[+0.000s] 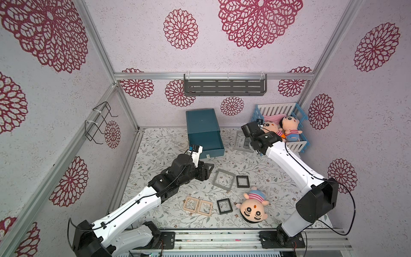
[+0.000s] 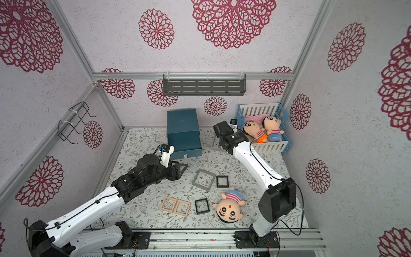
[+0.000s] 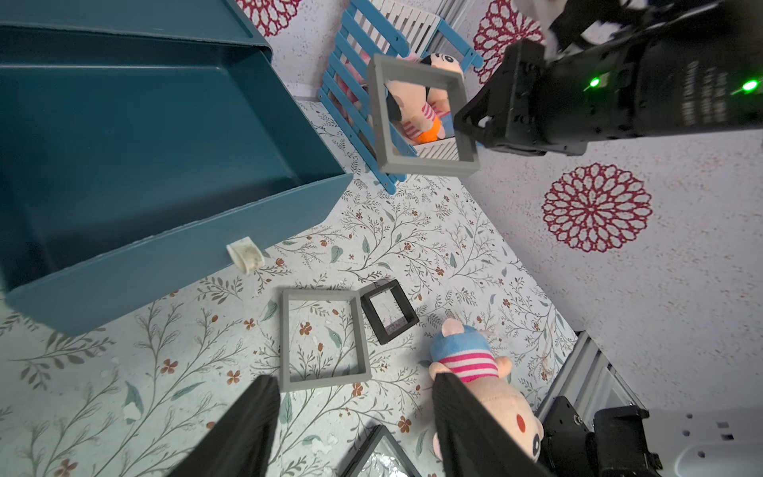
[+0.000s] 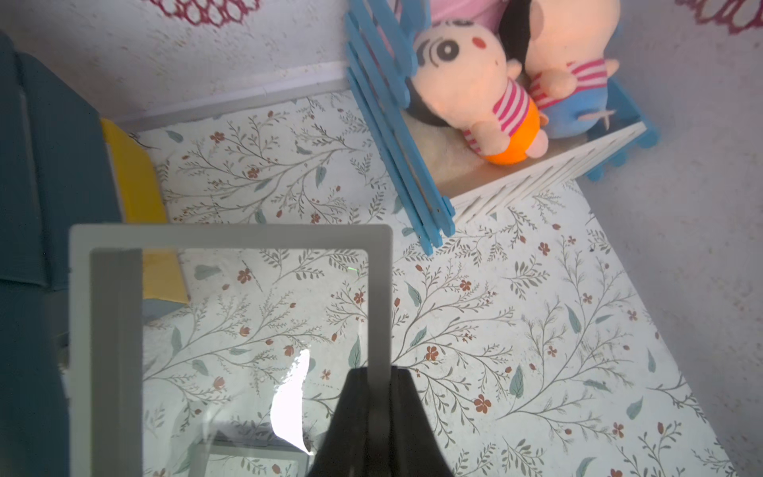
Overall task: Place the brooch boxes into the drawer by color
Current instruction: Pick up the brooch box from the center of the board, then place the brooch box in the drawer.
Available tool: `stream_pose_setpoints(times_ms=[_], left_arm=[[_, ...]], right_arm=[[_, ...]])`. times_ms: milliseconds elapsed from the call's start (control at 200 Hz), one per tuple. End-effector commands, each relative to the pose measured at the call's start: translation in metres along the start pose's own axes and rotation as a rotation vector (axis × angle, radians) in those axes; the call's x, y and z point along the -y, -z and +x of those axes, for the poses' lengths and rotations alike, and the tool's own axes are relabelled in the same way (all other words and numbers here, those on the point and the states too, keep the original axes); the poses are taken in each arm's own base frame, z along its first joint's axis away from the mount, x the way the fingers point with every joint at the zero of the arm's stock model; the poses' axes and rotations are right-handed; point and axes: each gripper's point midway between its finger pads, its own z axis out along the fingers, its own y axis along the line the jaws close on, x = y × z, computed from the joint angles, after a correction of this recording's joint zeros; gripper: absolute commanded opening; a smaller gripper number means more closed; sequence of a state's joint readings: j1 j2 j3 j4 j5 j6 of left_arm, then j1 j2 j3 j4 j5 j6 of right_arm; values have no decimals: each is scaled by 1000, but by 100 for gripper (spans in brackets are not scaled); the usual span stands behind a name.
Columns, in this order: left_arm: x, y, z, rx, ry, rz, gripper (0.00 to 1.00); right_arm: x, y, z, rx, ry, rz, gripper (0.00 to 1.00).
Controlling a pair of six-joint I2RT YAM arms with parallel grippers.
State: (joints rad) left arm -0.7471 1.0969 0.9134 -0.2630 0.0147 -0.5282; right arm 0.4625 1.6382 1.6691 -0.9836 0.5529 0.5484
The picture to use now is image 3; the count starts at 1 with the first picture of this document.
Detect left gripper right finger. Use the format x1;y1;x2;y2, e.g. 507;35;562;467
432;374;550;476

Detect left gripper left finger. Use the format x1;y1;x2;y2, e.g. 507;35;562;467
170;376;280;477

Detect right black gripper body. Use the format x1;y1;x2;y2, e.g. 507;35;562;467
453;40;632;156

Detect teal drawer cabinet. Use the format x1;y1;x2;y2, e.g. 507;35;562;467
1;1;352;336

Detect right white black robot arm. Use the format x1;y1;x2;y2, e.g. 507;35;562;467
454;1;762;476

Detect small black brooch box near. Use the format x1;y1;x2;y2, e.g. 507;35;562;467
341;425;421;477

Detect small black brooch box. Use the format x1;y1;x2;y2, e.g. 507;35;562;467
361;279;419;345
341;425;421;477

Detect small black brooch box far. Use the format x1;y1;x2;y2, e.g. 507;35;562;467
361;279;419;345

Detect plush doll striped hat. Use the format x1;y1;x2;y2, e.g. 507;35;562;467
428;318;544;461

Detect plush doll orange pants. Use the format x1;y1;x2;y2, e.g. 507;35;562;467
385;81;445;144

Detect blue white toy crib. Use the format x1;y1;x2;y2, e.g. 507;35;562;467
318;1;485;195

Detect aluminium front rail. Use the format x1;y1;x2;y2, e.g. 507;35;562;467
536;331;645;430

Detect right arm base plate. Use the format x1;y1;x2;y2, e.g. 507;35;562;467
540;397;663;477

